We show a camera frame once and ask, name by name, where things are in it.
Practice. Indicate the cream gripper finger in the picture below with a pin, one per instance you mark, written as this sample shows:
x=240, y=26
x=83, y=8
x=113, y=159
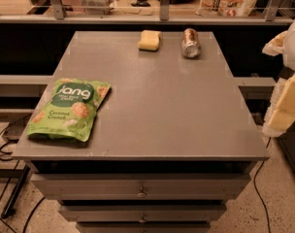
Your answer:
x=275, y=46
x=281, y=113

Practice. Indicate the orange soda can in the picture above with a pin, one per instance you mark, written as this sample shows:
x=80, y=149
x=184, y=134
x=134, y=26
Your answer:
x=190, y=44

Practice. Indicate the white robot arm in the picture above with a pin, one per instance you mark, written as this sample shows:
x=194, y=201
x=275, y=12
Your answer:
x=288, y=55

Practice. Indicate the green rice chip bag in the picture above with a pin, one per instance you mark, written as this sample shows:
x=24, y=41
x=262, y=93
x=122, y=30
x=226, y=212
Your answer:
x=70, y=111

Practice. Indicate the grey drawer cabinet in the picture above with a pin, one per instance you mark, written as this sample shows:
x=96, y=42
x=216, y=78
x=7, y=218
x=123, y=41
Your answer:
x=178, y=127

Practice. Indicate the yellow sponge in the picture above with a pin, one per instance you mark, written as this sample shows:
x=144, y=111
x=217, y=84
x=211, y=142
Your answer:
x=150, y=40

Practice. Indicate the top drawer knob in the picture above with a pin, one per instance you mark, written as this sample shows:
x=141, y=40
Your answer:
x=142, y=193

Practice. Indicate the drawer knob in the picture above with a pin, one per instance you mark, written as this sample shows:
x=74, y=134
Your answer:
x=142, y=193
x=142, y=219

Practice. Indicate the black metal stand leg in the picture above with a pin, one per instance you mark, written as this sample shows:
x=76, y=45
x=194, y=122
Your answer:
x=20, y=176

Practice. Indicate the metal shelf rail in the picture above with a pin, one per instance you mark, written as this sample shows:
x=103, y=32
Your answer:
x=257, y=12

